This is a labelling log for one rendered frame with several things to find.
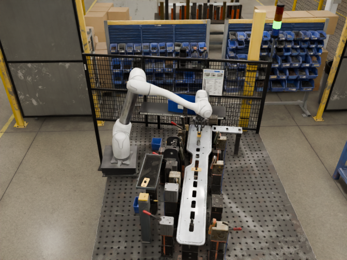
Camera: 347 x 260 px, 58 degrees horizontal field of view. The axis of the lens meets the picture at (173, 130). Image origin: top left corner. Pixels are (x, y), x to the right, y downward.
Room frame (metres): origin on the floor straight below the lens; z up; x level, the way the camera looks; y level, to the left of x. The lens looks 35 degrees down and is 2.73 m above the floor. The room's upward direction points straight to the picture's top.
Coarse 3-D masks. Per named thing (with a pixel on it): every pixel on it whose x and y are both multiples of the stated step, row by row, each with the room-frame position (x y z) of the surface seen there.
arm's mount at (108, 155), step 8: (104, 152) 2.38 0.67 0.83; (112, 152) 2.38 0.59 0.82; (136, 152) 2.39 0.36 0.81; (104, 160) 2.26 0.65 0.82; (136, 160) 2.35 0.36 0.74; (104, 168) 2.17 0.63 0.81; (112, 168) 2.17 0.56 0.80; (120, 168) 2.17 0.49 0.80; (128, 168) 2.18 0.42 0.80; (136, 168) 2.27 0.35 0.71; (104, 176) 2.17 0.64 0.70; (112, 176) 2.17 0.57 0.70
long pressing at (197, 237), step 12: (192, 132) 2.47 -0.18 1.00; (204, 132) 2.47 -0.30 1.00; (192, 144) 2.27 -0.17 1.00; (204, 144) 2.27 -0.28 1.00; (192, 156) 2.10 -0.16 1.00; (204, 156) 2.10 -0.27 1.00; (204, 168) 1.95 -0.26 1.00; (192, 180) 1.81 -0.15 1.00; (204, 180) 1.81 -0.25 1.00; (192, 192) 1.68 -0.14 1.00; (204, 192) 1.68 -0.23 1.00; (180, 204) 1.56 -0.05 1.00; (204, 204) 1.56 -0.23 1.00; (180, 216) 1.45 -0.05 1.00; (204, 216) 1.45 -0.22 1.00; (180, 228) 1.35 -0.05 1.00; (204, 228) 1.35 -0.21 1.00; (180, 240) 1.25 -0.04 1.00; (192, 240) 1.25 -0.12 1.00; (204, 240) 1.26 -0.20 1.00
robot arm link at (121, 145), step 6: (120, 132) 2.35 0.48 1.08; (114, 138) 2.27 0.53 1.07; (120, 138) 2.26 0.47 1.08; (126, 138) 2.28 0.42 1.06; (114, 144) 2.24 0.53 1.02; (120, 144) 2.23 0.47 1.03; (126, 144) 2.25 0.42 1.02; (114, 150) 2.24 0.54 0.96; (120, 150) 2.22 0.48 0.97; (126, 150) 2.24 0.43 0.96; (120, 156) 2.22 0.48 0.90; (126, 156) 2.25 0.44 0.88
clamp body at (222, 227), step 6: (216, 222) 1.35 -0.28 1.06; (222, 222) 1.35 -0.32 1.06; (216, 228) 1.30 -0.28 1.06; (222, 228) 1.30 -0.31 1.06; (216, 234) 1.29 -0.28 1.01; (222, 234) 1.29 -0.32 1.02; (216, 240) 1.29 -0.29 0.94; (222, 240) 1.29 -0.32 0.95; (210, 246) 1.33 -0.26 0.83; (216, 246) 1.30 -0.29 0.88; (222, 246) 1.31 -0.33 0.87; (210, 252) 1.30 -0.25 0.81; (216, 252) 1.29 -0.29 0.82; (222, 252) 1.29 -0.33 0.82; (210, 258) 1.30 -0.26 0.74; (216, 258) 1.29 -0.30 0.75; (222, 258) 1.29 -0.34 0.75
